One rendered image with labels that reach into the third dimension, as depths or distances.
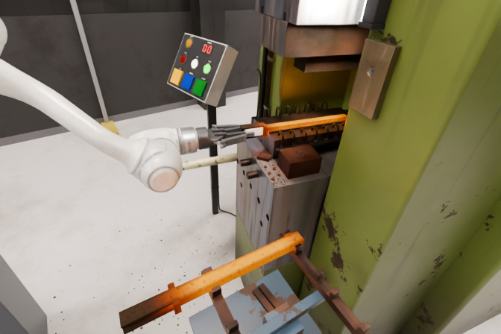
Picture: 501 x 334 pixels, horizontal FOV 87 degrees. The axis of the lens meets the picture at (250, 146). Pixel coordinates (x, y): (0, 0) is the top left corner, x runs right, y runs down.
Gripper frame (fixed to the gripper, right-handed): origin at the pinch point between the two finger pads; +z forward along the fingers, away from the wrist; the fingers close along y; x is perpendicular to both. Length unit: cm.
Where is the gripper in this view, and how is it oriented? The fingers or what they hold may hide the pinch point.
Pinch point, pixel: (253, 130)
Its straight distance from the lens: 95.5
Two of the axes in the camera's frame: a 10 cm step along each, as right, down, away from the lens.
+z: 9.4, -1.5, 3.1
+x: 0.4, -8.4, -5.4
